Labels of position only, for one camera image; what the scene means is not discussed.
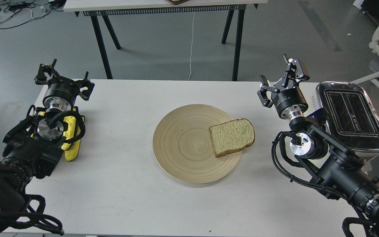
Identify white chrome toaster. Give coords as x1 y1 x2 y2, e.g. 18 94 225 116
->
316 81 379 161

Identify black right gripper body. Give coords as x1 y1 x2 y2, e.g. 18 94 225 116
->
273 87 309 119

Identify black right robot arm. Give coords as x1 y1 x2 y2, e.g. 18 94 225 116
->
257 55 379 237

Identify brown object on background table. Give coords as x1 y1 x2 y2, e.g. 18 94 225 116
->
167 0 188 5

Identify slice of brown bread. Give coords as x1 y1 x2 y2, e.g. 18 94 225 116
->
209 118 255 158

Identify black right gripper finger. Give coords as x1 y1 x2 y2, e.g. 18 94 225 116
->
257 75 280 108
282 54 310 89

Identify round wooden plate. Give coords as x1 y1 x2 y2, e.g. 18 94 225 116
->
152 104 242 184

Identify thin white hanging cable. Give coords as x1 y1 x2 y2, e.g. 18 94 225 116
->
188 12 195 81

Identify black floor cables and adapters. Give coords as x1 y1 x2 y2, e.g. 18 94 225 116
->
0 0 67 33

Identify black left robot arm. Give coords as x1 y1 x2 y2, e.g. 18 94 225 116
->
0 60 94 235

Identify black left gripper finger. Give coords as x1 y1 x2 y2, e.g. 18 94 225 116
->
34 59 61 85
78 71 95 101

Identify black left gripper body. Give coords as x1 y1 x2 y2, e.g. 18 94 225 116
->
43 79 79 110

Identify white background table black legs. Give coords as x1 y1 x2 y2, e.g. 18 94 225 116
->
63 0 267 81

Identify yellow cloth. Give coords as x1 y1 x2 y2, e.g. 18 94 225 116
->
28 105 85 161

